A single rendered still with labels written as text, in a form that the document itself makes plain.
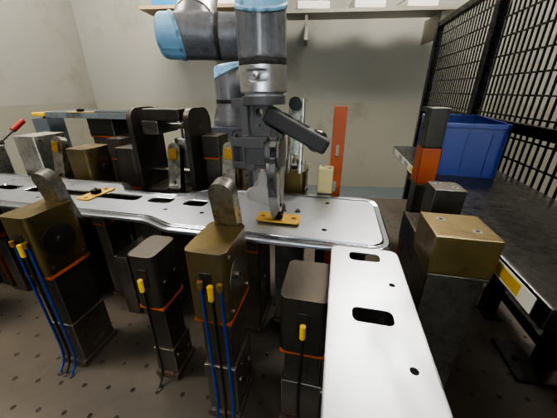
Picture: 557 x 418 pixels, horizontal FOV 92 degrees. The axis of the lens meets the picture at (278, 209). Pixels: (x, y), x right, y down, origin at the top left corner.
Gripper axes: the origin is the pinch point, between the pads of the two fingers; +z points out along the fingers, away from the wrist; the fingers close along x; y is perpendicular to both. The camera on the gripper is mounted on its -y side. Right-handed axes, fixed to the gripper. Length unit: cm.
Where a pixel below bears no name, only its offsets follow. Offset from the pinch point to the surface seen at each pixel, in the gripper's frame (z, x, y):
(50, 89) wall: -27, -221, 306
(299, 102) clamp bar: -18.3, -17.4, -1.4
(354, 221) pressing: 2.7, -2.5, -14.4
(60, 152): -5, -18, 69
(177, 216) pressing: 2.1, 2.3, 20.4
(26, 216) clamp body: -2.7, 15.9, 38.6
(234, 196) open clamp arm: -7.0, 12.5, 3.6
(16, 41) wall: -70, -199, 303
